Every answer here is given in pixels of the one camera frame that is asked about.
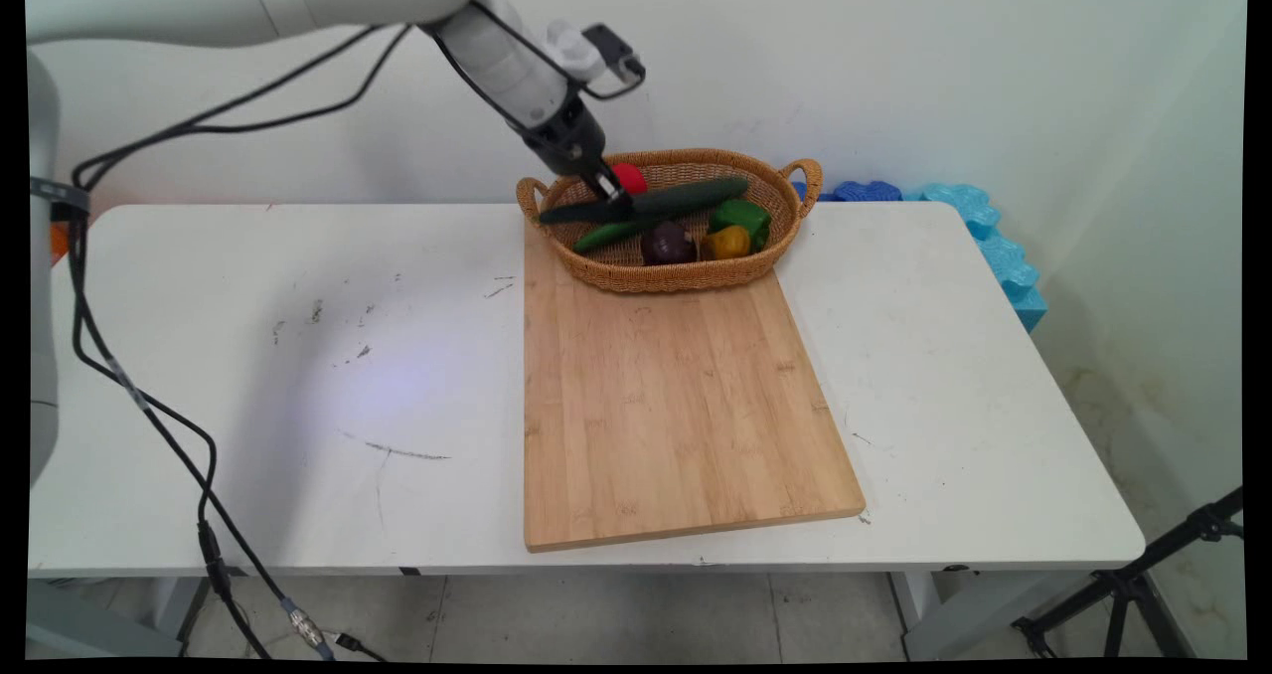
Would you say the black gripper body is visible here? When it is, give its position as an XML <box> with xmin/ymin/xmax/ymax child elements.
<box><xmin>517</xmin><ymin>91</ymin><xmax>608</xmax><ymax>182</ymax></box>

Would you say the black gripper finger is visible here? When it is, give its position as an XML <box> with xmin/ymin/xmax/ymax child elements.
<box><xmin>540</xmin><ymin>200</ymin><xmax>649</xmax><ymax>228</ymax></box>
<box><xmin>583</xmin><ymin>160</ymin><xmax>631</xmax><ymax>206</ymax></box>

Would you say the dark green cucumber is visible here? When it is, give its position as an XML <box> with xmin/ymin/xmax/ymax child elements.
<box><xmin>573</xmin><ymin>176</ymin><xmax>749</xmax><ymax>255</ymax></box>

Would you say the woven wicker basket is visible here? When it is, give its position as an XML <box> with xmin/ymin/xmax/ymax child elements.
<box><xmin>516</xmin><ymin>147</ymin><xmax>824</xmax><ymax>294</ymax></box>

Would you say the yellow bell pepper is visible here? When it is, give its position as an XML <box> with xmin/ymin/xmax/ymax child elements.
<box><xmin>701</xmin><ymin>225</ymin><xmax>753</xmax><ymax>261</ymax></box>

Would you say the green bell pepper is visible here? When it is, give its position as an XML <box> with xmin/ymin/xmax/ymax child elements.
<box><xmin>708</xmin><ymin>199</ymin><xmax>773</xmax><ymax>253</ymax></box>

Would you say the wooden cutting board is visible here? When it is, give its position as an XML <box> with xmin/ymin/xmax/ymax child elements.
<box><xmin>523</xmin><ymin>219</ymin><xmax>867</xmax><ymax>554</ymax></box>

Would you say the dark blue foam piece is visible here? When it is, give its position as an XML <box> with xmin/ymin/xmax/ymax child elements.
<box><xmin>831</xmin><ymin>179</ymin><xmax>904</xmax><ymax>204</ymax></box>

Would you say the cyan foam piece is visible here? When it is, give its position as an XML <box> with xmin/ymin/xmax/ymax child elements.
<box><xmin>978</xmin><ymin>234</ymin><xmax>1041</xmax><ymax>293</ymax></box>
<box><xmin>919</xmin><ymin>183</ymin><xmax>1003</xmax><ymax>241</ymax></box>
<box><xmin>1007</xmin><ymin>284</ymin><xmax>1050</xmax><ymax>335</ymax></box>

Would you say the white table leg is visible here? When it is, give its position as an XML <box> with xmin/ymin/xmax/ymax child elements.
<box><xmin>887</xmin><ymin>567</ymin><xmax>1096</xmax><ymax>663</ymax></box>
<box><xmin>25</xmin><ymin>577</ymin><xmax>212</xmax><ymax>661</ymax></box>

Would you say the black tripod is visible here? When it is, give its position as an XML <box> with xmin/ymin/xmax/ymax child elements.
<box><xmin>1012</xmin><ymin>485</ymin><xmax>1246</xmax><ymax>661</ymax></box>

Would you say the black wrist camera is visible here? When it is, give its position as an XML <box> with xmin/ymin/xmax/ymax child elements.
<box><xmin>582</xmin><ymin>23</ymin><xmax>648</xmax><ymax>86</ymax></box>

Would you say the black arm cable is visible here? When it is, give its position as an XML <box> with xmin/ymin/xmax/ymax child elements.
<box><xmin>72</xmin><ymin>24</ymin><xmax>414</xmax><ymax>193</ymax></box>
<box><xmin>72</xmin><ymin>24</ymin><xmax>389</xmax><ymax>190</ymax></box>

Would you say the thick black cable with connector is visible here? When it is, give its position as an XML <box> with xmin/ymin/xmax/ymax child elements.
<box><xmin>66</xmin><ymin>212</ymin><xmax>389</xmax><ymax>662</ymax></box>

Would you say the black strap on arm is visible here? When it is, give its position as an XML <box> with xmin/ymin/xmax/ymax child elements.
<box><xmin>30</xmin><ymin>177</ymin><xmax>91</xmax><ymax>222</ymax></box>

